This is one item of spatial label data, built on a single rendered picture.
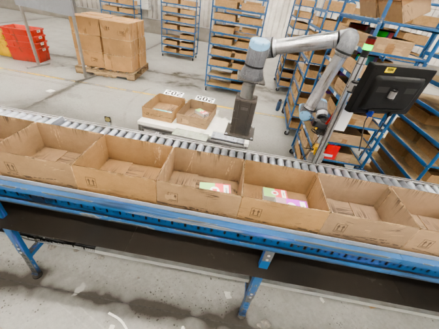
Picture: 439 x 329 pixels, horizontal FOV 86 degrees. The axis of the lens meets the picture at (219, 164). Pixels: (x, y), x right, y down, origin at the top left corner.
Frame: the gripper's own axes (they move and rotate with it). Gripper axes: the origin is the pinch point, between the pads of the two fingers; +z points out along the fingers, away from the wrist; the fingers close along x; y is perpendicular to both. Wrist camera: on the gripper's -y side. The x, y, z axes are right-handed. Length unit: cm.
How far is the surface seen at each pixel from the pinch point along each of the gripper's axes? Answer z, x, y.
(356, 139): -26, -47, 33
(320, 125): -1.6, 6.9, -11.2
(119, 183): 79, 117, -49
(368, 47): -25, 1, -60
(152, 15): -761, 463, 480
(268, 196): 67, 45, -34
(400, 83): -11, -22, -52
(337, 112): -4.9, 1.0, -24.4
